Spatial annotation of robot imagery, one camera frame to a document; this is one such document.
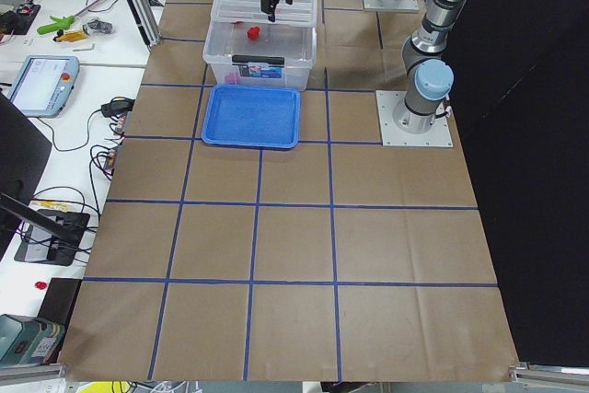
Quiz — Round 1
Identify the red block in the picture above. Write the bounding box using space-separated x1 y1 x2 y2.
247 26 260 40

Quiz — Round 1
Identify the clear plastic storage box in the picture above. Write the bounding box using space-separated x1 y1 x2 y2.
202 21 317 91

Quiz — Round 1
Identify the blue plastic tray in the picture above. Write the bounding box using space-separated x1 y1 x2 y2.
202 85 301 149

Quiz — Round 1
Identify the silver allen key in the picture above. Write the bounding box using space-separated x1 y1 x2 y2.
72 42 96 52

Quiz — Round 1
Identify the black power adapter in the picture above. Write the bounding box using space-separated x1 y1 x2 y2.
100 98 135 118

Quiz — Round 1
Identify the teach pendant tablet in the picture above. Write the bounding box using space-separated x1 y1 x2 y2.
7 55 80 118

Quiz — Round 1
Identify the black monitor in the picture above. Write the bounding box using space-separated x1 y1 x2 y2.
0 91 52 237

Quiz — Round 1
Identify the black monitor stand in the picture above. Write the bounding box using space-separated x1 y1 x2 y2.
1 193 90 267

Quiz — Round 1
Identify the black box latch handle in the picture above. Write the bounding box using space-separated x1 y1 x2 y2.
231 54 284 66

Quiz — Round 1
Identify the green handled reacher grabber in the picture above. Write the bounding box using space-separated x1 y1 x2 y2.
36 0 107 35

